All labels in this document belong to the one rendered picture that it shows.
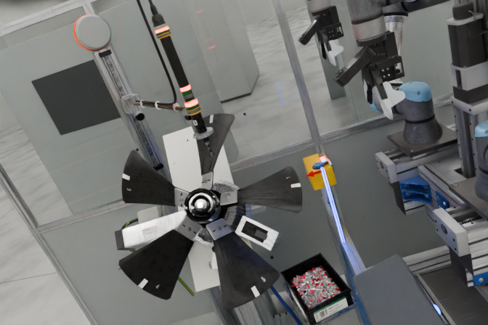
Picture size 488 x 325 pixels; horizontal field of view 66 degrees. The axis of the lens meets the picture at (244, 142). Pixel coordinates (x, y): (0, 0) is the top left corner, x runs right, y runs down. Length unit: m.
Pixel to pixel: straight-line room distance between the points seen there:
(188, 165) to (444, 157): 1.09
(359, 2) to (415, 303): 0.64
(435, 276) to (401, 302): 1.52
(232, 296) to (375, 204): 1.28
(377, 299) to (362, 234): 1.66
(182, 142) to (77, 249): 1.11
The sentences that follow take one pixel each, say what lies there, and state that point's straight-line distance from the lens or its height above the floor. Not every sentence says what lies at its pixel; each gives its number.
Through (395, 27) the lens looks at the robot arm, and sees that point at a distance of 1.78.
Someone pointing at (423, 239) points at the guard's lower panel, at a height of 0.14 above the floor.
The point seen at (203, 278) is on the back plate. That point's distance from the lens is 1.62.
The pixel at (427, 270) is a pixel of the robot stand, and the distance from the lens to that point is 2.31.
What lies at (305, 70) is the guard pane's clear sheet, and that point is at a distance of 1.99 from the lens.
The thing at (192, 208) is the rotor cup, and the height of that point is 1.22.
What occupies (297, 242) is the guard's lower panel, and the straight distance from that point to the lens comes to 2.39.
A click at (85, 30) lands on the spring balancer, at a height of 1.90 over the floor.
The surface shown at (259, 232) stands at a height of 1.02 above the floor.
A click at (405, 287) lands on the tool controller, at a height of 1.25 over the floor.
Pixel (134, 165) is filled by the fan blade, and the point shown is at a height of 1.38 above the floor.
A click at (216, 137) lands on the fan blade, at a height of 1.38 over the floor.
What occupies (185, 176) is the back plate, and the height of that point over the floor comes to 1.20.
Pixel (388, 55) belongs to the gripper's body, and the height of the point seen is 1.58.
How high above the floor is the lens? 1.83
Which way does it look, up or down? 21 degrees down
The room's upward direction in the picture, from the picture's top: 20 degrees counter-clockwise
